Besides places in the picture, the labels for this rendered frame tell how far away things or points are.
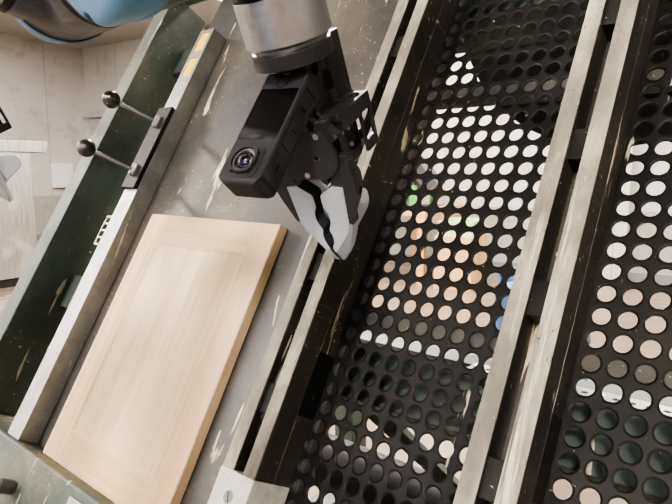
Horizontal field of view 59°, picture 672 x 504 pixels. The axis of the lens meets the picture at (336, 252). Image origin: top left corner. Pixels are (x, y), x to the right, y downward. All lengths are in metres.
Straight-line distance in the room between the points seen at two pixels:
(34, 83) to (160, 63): 11.98
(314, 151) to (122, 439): 0.68
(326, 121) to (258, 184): 0.09
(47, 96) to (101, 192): 12.19
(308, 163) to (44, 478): 0.79
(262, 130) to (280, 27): 0.08
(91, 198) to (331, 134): 1.08
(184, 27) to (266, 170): 1.27
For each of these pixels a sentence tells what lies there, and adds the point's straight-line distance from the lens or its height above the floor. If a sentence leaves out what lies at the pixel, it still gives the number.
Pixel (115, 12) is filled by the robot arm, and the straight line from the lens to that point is 0.42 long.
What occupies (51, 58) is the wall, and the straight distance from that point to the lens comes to 13.89.
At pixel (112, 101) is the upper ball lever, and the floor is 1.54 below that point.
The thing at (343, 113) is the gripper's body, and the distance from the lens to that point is 0.53.
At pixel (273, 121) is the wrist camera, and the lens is 0.49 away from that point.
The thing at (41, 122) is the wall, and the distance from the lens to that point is 13.57.
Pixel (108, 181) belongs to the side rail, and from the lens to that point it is 1.55.
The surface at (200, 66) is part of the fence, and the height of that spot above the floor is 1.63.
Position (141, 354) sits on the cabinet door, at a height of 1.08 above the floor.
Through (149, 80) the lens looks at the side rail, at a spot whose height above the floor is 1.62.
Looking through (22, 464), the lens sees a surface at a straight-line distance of 1.23.
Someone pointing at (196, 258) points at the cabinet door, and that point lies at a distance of 1.08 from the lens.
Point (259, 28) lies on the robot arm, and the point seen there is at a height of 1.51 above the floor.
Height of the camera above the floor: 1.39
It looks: 8 degrees down
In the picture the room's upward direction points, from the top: straight up
